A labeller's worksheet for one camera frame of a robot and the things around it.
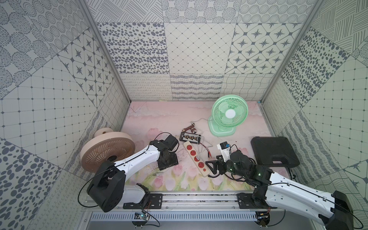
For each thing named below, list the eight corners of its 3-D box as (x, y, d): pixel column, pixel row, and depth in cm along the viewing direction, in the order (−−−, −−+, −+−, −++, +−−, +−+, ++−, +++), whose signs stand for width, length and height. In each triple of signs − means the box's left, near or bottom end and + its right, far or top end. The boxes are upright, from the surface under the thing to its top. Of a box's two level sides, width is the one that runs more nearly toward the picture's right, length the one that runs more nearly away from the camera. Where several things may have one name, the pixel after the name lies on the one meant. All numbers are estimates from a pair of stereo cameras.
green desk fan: (209, 138, 100) (215, 109, 76) (208, 125, 108) (213, 95, 84) (237, 138, 100) (252, 109, 76) (234, 125, 108) (247, 95, 84)
